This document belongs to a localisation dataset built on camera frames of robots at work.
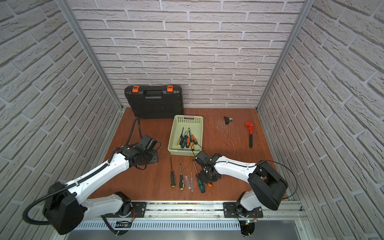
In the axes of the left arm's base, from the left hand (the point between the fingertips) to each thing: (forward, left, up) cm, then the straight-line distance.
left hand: (158, 155), depth 82 cm
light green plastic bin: (+28, -7, -5) cm, 29 cm away
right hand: (-11, -30, -10) cm, 33 cm away
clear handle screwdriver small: (-13, -19, -9) cm, 25 cm away
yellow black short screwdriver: (-13, -13, -8) cm, 20 cm away
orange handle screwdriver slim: (+17, -20, -8) cm, 27 cm away
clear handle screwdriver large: (-11, -16, -9) cm, 22 cm away
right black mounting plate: (-26, -39, -9) cm, 48 cm away
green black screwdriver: (+14, -14, -7) cm, 21 cm away
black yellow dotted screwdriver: (-9, -8, -10) cm, 15 cm away
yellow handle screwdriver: (+11, -19, -9) cm, 24 cm away
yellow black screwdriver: (+13, -11, -6) cm, 18 cm away
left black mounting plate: (-26, +7, -10) cm, 28 cm away
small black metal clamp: (+32, -46, -7) cm, 56 cm away
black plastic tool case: (+35, +9, +8) cm, 37 cm away
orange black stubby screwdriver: (+13, -16, -8) cm, 22 cm away
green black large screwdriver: (-14, -24, -8) cm, 29 cm away
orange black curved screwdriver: (-14, -29, -7) cm, 33 cm away
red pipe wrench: (+27, -62, -7) cm, 68 cm away
